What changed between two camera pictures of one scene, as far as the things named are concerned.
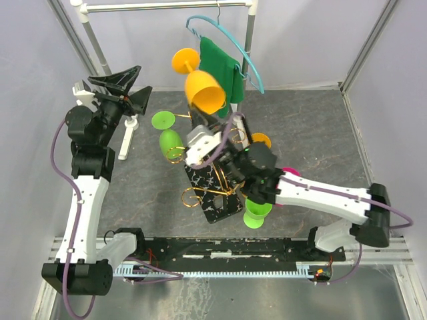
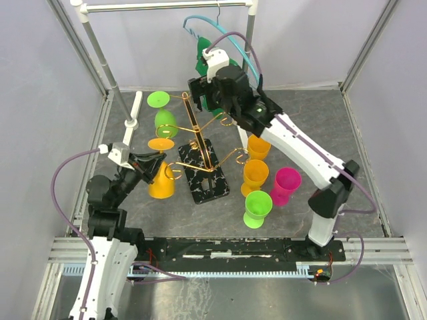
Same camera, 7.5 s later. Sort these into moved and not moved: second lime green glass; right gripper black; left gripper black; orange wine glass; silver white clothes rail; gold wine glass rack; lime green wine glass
Moved: lime green wine glass; orange wine glass; left gripper black; gold wine glass rack; right gripper black
Not moved: silver white clothes rail; second lime green glass
